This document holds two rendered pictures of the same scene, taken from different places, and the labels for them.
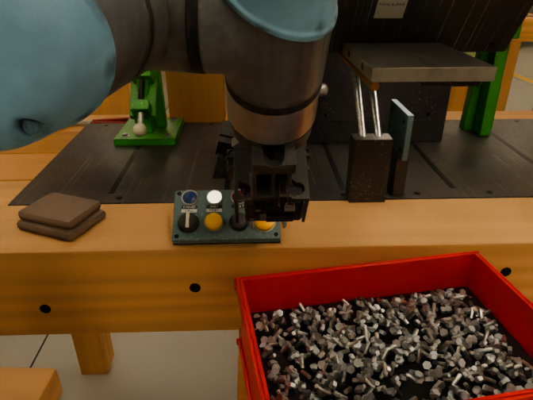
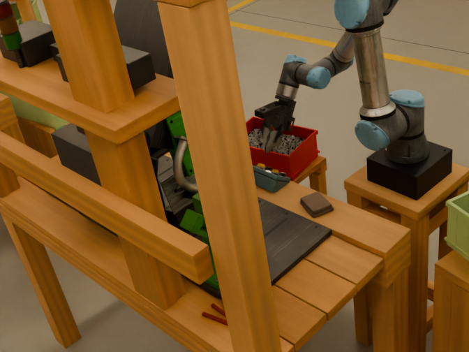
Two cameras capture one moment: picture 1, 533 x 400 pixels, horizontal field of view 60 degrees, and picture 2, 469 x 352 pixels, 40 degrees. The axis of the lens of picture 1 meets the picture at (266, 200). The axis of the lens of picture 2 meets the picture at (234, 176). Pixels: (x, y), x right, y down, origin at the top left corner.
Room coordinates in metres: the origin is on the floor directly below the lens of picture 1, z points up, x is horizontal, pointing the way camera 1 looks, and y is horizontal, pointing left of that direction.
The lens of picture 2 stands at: (1.84, 1.50, 2.20)
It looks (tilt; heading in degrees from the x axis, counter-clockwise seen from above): 33 degrees down; 232
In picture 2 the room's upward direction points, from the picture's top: 10 degrees counter-clockwise
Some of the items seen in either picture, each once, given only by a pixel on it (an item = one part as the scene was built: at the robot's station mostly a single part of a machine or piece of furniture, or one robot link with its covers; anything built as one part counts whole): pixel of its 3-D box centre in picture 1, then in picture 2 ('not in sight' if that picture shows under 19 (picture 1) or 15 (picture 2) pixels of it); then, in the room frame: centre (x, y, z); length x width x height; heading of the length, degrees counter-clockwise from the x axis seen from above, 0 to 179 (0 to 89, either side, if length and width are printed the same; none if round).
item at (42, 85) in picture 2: not in sight; (58, 75); (1.14, -0.11, 1.52); 0.90 x 0.25 x 0.04; 92
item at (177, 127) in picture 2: not in sight; (183, 137); (0.82, -0.05, 1.17); 0.13 x 0.12 x 0.20; 92
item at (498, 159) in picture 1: (326, 156); (172, 207); (0.88, -0.12, 0.89); 1.10 x 0.42 x 0.02; 92
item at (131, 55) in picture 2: not in sight; (124, 66); (1.09, 0.17, 1.59); 0.15 x 0.07 x 0.07; 92
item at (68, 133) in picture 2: (371, 54); (111, 175); (1.03, -0.23, 1.07); 0.30 x 0.18 x 0.34; 92
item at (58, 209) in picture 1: (61, 214); (316, 203); (0.59, 0.30, 0.91); 0.10 x 0.08 x 0.03; 68
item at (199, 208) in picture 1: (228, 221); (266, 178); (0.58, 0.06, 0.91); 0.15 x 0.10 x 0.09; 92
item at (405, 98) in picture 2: not in sight; (405, 111); (0.22, 0.40, 1.11); 0.13 x 0.12 x 0.14; 177
